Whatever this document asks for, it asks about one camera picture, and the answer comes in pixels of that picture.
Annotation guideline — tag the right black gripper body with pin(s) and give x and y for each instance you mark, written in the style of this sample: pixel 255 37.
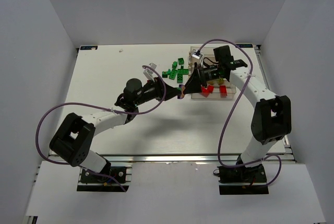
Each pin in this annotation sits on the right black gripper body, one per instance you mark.
pixel 199 77

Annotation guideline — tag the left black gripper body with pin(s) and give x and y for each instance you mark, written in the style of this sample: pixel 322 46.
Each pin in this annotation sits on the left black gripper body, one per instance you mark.
pixel 160 88

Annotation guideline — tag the red small lego brick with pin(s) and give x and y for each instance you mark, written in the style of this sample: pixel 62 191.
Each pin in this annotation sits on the red small lego brick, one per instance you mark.
pixel 208 89

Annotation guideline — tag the green long lego brick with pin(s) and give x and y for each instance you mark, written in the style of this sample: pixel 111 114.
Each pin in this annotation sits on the green long lego brick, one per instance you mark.
pixel 173 74

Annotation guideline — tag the red curved lego piece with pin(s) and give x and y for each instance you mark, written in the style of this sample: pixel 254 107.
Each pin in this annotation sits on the red curved lego piece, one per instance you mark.
pixel 205 94

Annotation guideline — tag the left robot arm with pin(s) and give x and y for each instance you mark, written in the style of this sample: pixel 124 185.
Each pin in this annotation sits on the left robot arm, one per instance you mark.
pixel 72 140

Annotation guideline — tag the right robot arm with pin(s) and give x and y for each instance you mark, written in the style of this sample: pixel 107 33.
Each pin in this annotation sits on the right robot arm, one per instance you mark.
pixel 272 113

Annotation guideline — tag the clear compartment organizer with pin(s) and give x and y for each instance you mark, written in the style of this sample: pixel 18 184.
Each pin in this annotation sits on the clear compartment organizer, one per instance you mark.
pixel 213 57

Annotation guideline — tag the green flat lego plate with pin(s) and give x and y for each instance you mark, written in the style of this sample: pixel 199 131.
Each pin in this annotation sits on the green flat lego plate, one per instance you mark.
pixel 183 71

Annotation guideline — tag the green lego brick top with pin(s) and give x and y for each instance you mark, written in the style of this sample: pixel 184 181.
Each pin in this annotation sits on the green lego brick top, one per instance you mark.
pixel 181 61

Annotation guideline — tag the green lego brick small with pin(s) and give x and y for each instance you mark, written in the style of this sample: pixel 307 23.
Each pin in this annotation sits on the green lego brick small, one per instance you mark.
pixel 174 65

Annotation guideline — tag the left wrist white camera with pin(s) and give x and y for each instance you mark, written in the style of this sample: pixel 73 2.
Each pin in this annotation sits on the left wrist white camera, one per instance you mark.
pixel 148 72

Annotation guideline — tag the wrist white camera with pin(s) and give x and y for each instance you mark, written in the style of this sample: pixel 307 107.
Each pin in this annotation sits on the wrist white camera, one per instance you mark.
pixel 148 72
pixel 197 55

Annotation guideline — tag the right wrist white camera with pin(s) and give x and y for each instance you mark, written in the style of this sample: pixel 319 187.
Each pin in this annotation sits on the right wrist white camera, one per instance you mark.
pixel 197 55

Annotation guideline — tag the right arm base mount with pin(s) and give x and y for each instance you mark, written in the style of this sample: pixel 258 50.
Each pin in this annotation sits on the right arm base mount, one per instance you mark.
pixel 242 181

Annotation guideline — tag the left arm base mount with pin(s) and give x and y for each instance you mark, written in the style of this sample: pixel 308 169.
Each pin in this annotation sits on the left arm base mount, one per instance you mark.
pixel 118 180

